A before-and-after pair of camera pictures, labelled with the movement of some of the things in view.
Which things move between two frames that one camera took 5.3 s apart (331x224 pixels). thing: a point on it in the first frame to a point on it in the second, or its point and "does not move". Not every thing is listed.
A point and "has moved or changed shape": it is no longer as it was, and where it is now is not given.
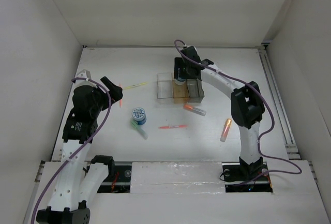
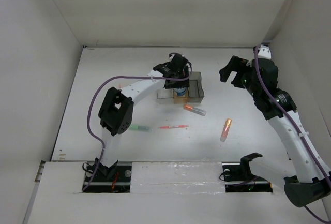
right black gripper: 179,63 to 234,65
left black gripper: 115,91 to 184,84
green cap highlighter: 134,124 has moved or changed shape
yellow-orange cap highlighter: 225,130 does not move
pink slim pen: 171,127 does not move
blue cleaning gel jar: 138,114 to 180,91
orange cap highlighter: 195,109 does not move
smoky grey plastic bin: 195,90 does not move
